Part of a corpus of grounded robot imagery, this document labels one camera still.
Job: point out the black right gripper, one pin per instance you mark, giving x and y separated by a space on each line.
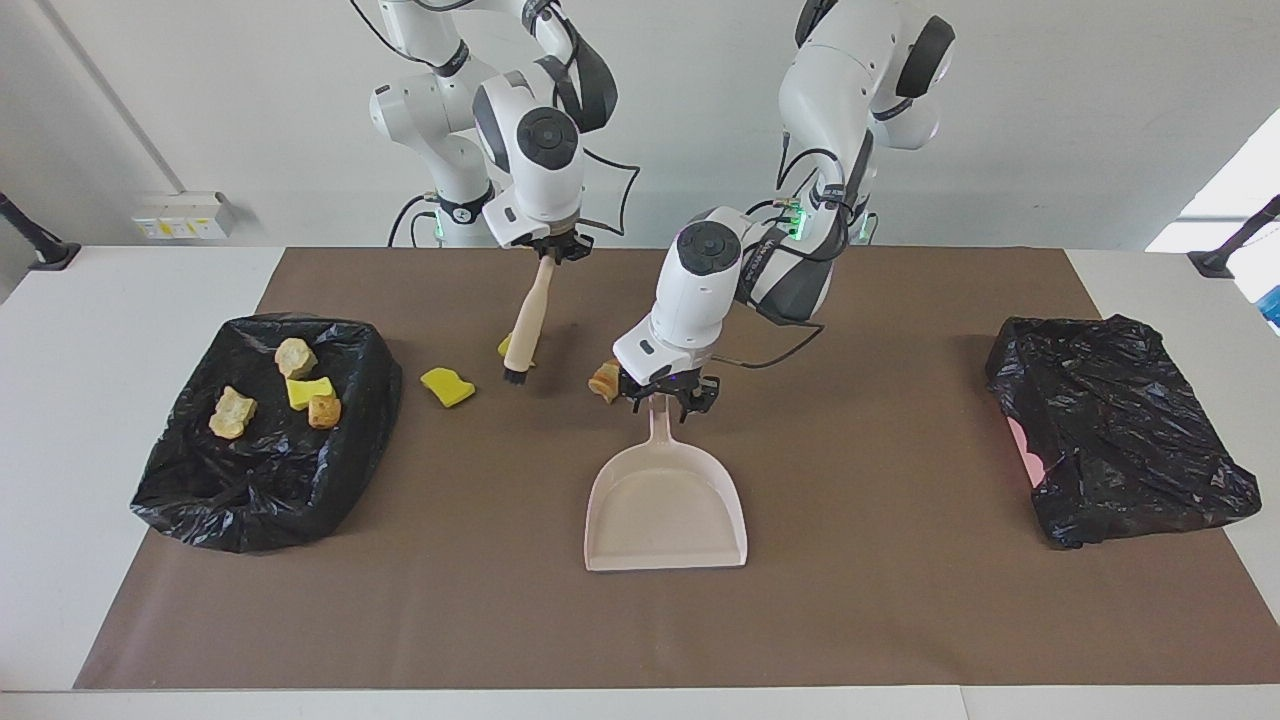
570 245

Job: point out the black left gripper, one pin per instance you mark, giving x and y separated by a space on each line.
670 383

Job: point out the beige brush black bristles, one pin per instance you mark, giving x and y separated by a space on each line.
528 320

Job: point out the striped bread roll piece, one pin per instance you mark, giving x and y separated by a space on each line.
603 380

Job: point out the yellow L-shaped sponge piece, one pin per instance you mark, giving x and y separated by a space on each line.
503 347

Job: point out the beige plastic dustpan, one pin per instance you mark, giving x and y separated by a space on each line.
665 510

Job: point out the green and yellow sponge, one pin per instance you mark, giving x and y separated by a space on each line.
308 390

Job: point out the pale bread chunk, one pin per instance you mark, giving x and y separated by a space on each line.
232 412

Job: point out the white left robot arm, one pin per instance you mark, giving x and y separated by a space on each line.
700 290

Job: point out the black plastic trash bag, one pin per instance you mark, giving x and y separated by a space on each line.
1120 430
270 480

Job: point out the pink bin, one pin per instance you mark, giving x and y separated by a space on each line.
1025 455

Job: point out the brown table mat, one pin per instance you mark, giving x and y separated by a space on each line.
600 620

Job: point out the blue object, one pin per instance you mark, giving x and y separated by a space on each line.
1273 308

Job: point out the white wall socket box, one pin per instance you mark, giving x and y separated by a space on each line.
185 215

